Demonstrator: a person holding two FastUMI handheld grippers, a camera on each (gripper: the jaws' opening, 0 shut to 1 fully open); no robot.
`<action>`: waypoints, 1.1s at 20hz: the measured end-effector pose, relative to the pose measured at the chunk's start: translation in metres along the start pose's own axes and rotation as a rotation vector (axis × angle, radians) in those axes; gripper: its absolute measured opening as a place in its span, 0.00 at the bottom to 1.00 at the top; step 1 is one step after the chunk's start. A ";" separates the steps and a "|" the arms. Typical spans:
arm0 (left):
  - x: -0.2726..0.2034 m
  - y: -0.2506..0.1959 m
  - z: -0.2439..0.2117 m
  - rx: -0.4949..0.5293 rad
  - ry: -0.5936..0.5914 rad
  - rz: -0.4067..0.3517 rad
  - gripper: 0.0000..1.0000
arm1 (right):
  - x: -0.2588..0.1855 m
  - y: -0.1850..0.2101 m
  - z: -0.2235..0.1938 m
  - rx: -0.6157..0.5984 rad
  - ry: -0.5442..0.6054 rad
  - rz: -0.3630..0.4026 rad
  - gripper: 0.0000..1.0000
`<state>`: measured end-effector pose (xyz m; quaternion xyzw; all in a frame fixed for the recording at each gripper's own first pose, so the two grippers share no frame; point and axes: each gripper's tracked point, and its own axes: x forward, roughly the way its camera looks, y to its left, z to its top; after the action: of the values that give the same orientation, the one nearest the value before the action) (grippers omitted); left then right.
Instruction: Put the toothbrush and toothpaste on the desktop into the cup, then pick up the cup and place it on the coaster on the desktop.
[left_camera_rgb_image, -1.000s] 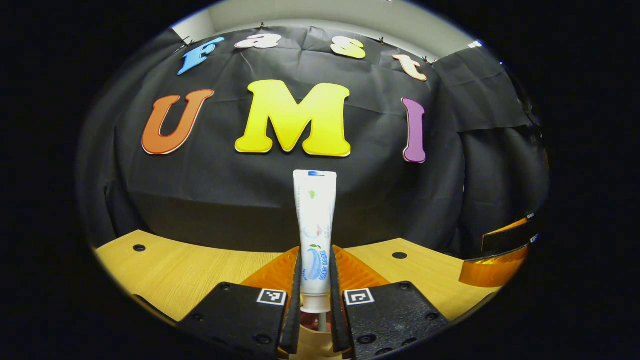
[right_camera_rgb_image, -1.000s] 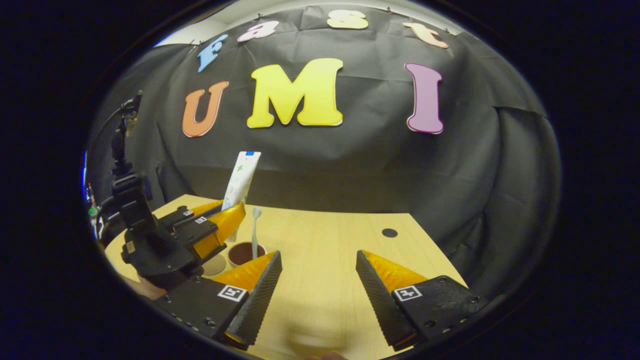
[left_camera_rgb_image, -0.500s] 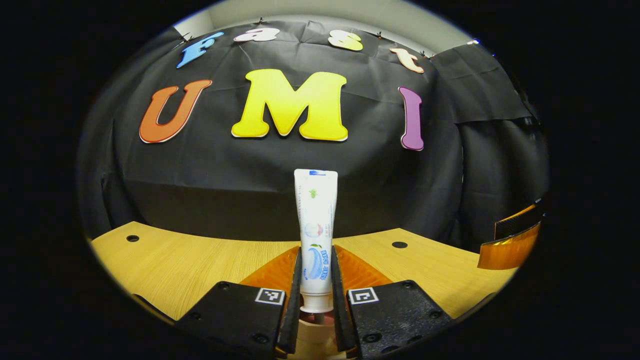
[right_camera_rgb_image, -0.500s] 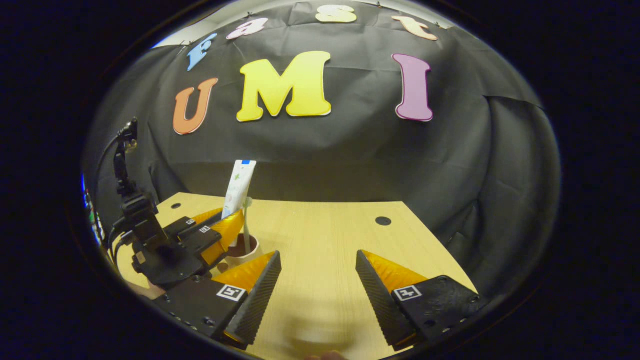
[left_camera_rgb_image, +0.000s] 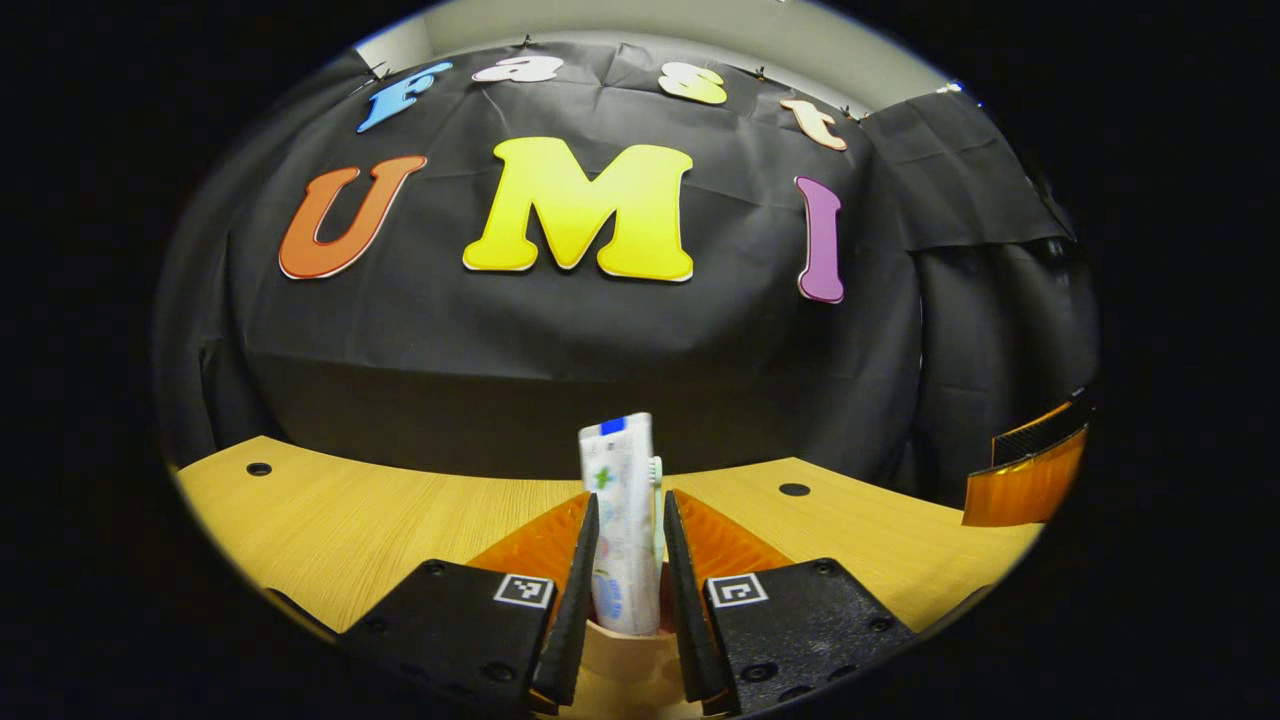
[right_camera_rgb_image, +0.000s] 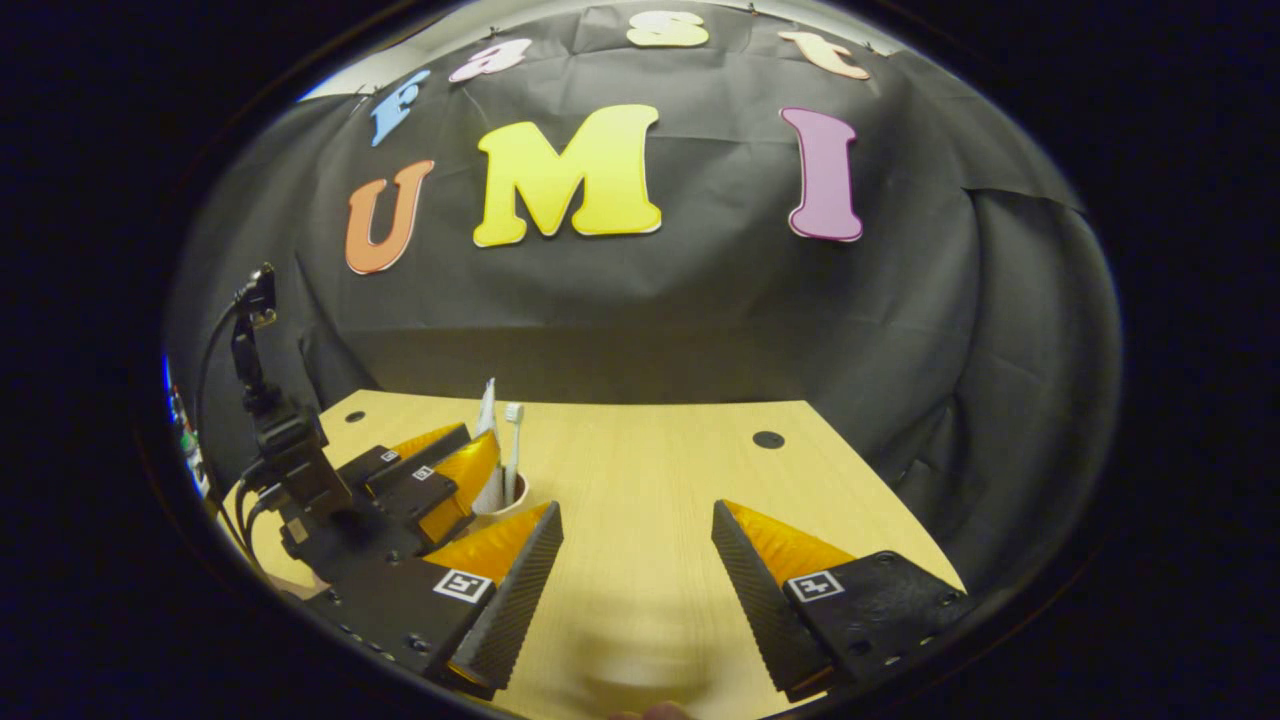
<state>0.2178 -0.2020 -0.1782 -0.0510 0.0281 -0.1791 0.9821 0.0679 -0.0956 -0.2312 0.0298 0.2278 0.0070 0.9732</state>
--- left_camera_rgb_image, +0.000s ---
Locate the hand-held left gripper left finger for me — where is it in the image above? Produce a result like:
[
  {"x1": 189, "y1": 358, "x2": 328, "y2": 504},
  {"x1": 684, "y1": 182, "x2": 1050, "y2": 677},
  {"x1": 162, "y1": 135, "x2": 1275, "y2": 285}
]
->
[{"x1": 338, "y1": 490, "x2": 601, "y2": 716}]

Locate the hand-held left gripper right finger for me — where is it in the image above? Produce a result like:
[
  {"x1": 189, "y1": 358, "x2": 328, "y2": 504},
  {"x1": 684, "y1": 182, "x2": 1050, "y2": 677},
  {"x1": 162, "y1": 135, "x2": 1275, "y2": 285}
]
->
[{"x1": 662, "y1": 488, "x2": 918, "y2": 717}]

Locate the beige cup with handle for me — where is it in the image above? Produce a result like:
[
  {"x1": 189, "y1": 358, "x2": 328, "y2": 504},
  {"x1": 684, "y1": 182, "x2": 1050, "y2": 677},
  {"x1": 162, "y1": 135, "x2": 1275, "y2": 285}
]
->
[{"x1": 578, "y1": 612, "x2": 696, "y2": 720}]

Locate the white toothpaste tube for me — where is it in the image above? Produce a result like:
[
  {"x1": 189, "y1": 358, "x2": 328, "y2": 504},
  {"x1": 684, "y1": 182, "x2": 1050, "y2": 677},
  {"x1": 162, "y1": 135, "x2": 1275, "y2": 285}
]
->
[{"x1": 578, "y1": 412, "x2": 663, "y2": 638}]

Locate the pale green toothbrush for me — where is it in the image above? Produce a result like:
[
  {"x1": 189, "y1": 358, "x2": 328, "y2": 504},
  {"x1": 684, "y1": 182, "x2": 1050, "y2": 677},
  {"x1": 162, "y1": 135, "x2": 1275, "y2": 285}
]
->
[{"x1": 649, "y1": 455, "x2": 667, "y2": 566}]

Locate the wooden desktop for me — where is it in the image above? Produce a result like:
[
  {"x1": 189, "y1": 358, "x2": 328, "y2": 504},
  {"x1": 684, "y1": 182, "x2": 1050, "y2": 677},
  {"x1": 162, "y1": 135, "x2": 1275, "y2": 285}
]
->
[{"x1": 175, "y1": 435, "x2": 1046, "y2": 720}]

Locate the black backdrop cloth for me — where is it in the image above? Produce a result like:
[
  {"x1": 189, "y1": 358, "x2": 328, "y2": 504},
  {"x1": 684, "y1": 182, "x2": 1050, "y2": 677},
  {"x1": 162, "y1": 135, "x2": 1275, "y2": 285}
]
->
[{"x1": 155, "y1": 35, "x2": 1101, "y2": 511}]

